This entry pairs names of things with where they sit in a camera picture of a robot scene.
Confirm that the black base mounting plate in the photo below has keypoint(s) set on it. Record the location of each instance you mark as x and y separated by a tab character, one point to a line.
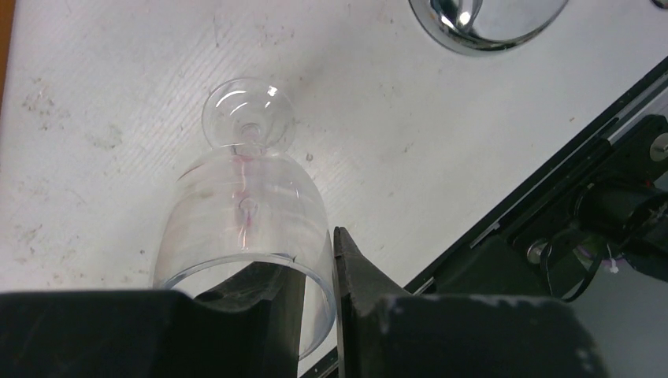
597	199

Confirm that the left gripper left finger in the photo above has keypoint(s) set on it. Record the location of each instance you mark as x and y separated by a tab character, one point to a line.
247	326

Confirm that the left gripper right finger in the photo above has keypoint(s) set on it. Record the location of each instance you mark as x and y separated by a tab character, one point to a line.
383	331

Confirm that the clear glass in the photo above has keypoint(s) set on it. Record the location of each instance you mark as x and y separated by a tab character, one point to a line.
247	201

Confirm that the chrome wire glass rack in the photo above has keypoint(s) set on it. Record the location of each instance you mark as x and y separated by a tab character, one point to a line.
482	27

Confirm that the gold wire glass rack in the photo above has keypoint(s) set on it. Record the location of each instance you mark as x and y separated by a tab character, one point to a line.
7	13

